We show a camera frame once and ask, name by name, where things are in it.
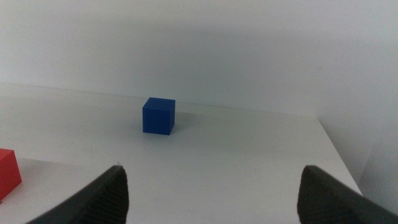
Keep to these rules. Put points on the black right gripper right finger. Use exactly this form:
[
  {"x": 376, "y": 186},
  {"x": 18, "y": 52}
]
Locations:
[{"x": 326, "y": 202}]

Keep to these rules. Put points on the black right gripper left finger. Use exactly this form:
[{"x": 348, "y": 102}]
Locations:
[{"x": 105, "y": 199}]

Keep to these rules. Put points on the blue cube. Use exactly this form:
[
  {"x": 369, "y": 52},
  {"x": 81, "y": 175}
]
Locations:
[{"x": 158, "y": 118}]

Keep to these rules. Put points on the red cube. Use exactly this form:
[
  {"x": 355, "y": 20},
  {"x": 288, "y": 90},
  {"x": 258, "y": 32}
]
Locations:
[{"x": 8, "y": 174}]

